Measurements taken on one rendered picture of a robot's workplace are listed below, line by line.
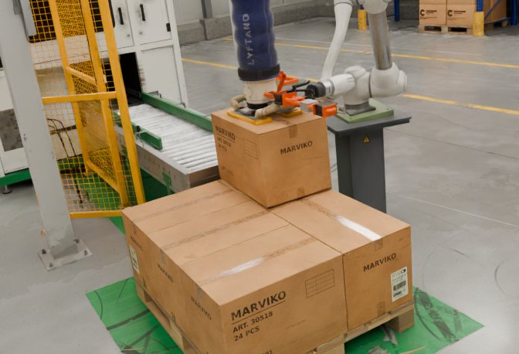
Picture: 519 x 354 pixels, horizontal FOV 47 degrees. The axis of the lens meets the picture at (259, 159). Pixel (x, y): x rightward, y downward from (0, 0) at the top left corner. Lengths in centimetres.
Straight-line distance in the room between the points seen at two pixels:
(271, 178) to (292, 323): 79
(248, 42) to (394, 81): 100
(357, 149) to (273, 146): 93
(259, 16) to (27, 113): 162
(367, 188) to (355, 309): 128
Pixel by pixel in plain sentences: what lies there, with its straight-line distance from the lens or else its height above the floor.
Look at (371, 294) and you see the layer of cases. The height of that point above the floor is 28.
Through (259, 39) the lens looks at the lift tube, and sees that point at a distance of 310.
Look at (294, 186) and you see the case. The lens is 312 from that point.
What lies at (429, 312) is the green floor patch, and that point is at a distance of 322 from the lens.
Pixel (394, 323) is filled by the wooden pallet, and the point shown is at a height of 4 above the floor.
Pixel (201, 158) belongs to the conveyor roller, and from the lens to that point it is 402.
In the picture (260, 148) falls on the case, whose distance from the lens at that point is 296.
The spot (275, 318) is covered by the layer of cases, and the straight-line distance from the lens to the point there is 254.
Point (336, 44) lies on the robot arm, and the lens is 334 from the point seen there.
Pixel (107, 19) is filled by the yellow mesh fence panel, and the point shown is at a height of 148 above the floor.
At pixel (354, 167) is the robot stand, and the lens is 382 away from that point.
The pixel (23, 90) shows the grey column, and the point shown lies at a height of 116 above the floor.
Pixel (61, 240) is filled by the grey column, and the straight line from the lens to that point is 421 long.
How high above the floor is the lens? 181
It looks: 19 degrees down
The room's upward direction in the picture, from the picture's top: 7 degrees counter-clockwise
